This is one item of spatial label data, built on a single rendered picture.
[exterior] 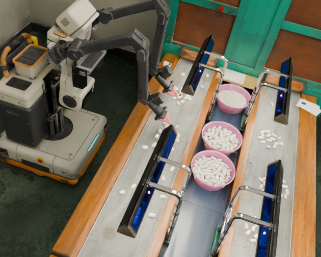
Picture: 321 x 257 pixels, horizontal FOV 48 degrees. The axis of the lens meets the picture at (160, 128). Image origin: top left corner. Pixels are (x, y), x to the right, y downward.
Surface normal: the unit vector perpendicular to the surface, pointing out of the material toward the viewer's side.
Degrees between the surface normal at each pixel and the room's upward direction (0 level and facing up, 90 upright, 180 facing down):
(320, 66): 90
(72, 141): 0
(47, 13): 90
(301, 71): 90
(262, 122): 0
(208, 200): 0
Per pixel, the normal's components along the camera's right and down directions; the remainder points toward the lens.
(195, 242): 0.13, -0.69
